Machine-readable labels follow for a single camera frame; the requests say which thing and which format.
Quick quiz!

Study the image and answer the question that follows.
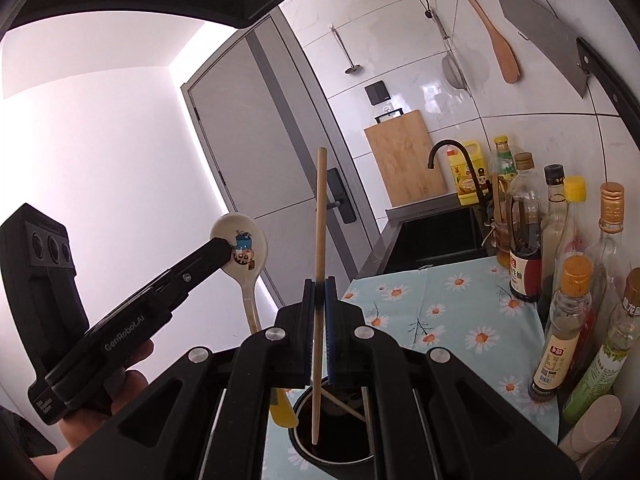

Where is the black faucet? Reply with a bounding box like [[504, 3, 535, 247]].
[[426, 139, 493, 206]]

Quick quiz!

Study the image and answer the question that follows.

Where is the green label bottle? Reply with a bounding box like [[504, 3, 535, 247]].
[[562, 267, 640, 423]]

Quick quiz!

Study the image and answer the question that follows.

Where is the daisy print tablecloth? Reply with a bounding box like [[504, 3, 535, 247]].
[[260, 257, 561, 480]]

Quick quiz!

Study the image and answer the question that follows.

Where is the steel cleaver black handle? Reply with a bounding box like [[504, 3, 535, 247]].
[[489, 0, 640, 161]]

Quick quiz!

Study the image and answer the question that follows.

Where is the metal mesh strainer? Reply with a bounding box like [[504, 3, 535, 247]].
[[425, 7, 473, 98]]

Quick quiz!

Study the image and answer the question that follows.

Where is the black wall switch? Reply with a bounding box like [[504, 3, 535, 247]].
[[364, 80, 392, 107]]

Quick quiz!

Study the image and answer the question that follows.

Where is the bamboo cutting board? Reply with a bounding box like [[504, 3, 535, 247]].
[[363, 107, 447, 208]]

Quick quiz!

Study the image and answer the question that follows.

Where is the black range hood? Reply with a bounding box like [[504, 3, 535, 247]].
[[0, 0, 371, 48]]

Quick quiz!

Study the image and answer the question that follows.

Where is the black sink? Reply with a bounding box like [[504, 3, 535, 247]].
[[385, 202, 488, 278]]

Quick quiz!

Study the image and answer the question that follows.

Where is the person's left hand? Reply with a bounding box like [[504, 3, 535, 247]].
[[30, 337, 154, 480]]

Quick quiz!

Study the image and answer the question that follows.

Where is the person's left forearm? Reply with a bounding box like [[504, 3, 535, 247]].
[[0, 402, 58, 480]]

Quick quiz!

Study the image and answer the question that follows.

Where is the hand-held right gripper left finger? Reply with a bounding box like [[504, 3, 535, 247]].
[[54, 279, 318, 480]]

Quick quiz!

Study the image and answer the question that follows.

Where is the yellow cap oil bottle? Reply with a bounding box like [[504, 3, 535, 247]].
[[487, 135, 518, 268]]

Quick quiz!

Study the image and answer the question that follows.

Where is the yellow cap white bottle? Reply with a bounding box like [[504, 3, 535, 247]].
[[562, 176, 588, 261]]

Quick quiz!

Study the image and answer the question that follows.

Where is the white plastic lid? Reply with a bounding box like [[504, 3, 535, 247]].
[[557, 394, 623, 461]]

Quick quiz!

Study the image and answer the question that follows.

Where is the cream spoon yellow handle end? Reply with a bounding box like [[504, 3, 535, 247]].
[[210, 212, 296, 428]]

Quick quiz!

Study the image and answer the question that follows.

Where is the black utensil holder cup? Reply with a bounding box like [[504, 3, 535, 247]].
[[287, 380, 376, 468]]

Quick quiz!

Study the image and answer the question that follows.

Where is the wooden spatula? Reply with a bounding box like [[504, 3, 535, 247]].
[[432, 0, 521, 85]]

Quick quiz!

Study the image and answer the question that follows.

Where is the orange cap red label bottle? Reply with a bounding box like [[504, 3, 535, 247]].
[[529, 255, 596, 403]]

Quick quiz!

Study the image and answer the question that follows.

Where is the yellow oil jug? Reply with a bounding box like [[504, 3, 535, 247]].
[[447, 141, 488, 207]]

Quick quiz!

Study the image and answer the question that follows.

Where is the black cap glass bottle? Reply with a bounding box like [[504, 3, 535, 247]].
[[540, 164, 571, 306]]

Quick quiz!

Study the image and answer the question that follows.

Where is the gold cap clear bottle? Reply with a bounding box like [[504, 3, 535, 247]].
[[582, 181, 628, 341]]

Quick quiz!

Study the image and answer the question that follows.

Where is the black door lock handle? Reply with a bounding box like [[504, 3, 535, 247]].
[[325, 169, 358, 225]]

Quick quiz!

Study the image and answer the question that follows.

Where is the metal ladle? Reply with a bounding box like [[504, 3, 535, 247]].
[[330, 24, 362, 75]]

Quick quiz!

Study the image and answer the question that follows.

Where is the grey door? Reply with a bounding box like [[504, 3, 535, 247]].
[[180, 12, 386, 311]]

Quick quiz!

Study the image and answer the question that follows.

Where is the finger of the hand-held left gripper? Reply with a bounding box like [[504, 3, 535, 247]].
[[166, 236, 236, 289]]

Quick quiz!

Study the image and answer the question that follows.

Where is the wooden chopstick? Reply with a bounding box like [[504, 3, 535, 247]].
[[320, 389, 369, 424], [311, 147, 328, 446]]

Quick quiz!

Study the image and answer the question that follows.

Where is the dark soy sauce bottle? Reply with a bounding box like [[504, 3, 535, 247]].
[[507, 152, 546, 303]]

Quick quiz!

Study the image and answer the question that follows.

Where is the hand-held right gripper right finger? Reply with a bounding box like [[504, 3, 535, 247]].
[[324, 276, 582, 480]]

